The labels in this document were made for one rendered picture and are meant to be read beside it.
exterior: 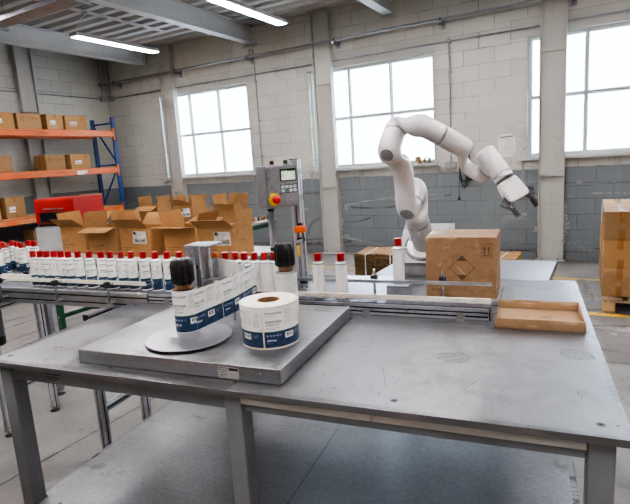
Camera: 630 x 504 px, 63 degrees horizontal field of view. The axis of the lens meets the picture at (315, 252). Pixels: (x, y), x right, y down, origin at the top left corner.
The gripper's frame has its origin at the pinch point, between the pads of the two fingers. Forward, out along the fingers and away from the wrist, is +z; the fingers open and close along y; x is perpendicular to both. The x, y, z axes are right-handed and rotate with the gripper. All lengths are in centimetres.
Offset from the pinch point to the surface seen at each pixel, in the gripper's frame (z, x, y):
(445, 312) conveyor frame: 20, 3, 54
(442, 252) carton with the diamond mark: -3.2, -11.3, 37.2
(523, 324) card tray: 38, 18, 36
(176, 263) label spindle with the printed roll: -38, 40, 133
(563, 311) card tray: 42.6, 1.3, 13.2
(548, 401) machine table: 55, 67, 59
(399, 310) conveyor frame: 10, -3, 68
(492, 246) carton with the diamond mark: 6.1, -3.4, 20.1
